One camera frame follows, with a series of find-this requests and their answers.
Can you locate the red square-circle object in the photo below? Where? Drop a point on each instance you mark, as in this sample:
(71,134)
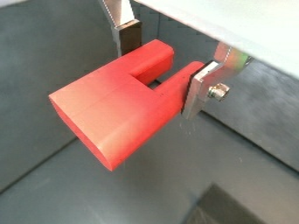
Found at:
(113,110)

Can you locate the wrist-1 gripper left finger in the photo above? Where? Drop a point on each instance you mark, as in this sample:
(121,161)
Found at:
(126,26)

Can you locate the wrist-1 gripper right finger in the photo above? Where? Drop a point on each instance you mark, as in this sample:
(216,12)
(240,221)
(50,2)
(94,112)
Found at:
(206,82)

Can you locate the black curved fixture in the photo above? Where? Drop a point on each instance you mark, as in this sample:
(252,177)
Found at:
(218,208)

